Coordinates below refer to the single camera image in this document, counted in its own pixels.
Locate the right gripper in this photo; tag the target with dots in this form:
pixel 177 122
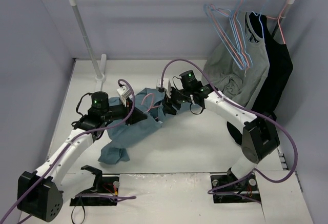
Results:
pixel 170 100

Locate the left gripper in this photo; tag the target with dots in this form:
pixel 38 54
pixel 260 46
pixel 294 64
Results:
pixel 129 115

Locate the blue t shirt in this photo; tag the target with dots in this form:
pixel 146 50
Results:
pixel 123 136

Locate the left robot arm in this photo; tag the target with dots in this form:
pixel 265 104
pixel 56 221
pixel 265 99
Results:
pixel 43 192

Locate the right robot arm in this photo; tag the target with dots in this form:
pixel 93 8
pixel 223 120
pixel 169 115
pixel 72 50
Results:
pixel 259 137

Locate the blue hanger holding tank top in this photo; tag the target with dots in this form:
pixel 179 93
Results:
pixel 259 14

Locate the pink hanger at rack end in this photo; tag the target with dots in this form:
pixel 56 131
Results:
pixel 282 15

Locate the grey sweatshirt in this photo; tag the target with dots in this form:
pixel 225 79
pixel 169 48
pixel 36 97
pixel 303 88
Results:
pixel 241 86

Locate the black tank top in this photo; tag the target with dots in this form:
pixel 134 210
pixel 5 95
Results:
pixel 279 71

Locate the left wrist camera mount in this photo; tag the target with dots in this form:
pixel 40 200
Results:
pixel 124 93

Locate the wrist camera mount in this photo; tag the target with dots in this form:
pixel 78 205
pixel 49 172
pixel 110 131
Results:
pixel 124 93
pixel 164 85

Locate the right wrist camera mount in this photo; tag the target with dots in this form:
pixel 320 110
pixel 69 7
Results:
pixel 164 85

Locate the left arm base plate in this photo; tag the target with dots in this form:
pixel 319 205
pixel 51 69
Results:
pixel 103 184

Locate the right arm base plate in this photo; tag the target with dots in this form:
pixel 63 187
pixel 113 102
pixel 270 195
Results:
pixel 226 189

